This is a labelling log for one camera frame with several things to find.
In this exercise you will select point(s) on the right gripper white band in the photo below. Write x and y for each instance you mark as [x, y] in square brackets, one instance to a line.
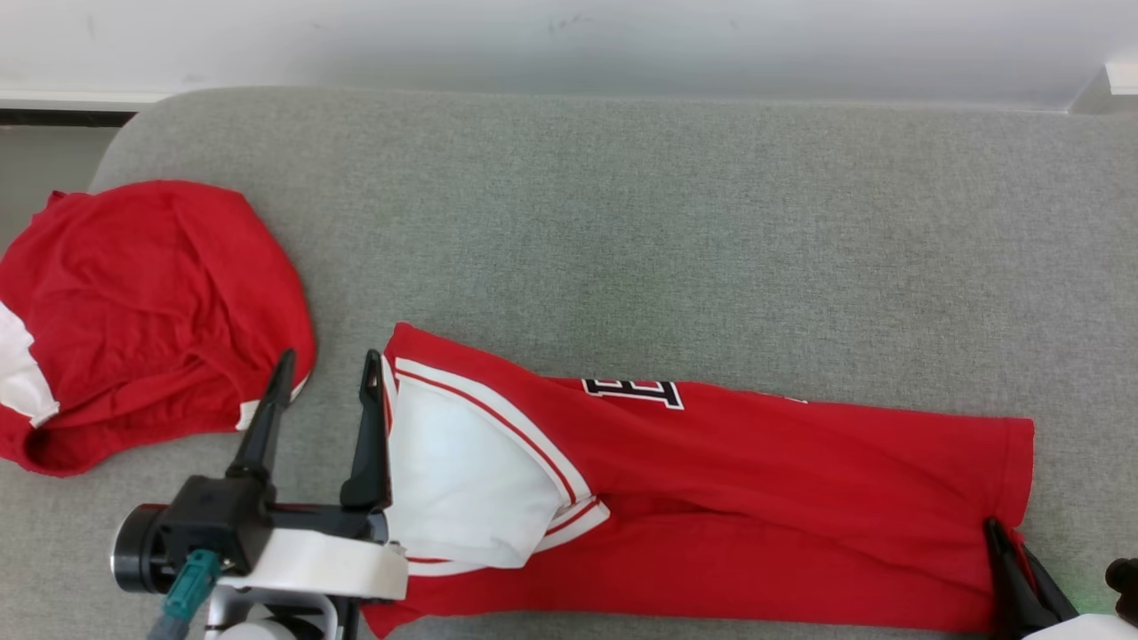
[1085, 629]

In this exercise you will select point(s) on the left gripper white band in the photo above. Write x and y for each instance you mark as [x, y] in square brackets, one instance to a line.
[329, 564]

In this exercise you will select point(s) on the red shorts white side stripe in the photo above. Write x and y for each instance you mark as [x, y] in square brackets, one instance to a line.
[151, 302]

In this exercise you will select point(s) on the red white sleeved jersey shirt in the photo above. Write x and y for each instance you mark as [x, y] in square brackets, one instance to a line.
[756, 498]

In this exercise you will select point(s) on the grey fabric sofa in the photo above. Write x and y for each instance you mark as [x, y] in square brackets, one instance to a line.
[622, 222]

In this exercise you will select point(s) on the white skirting board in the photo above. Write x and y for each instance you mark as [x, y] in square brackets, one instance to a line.
[80, 99]

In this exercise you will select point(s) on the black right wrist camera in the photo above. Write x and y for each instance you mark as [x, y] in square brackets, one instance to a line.
[1125, 582]

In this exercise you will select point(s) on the white wall box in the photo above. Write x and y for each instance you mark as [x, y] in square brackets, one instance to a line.
[1125, 78]

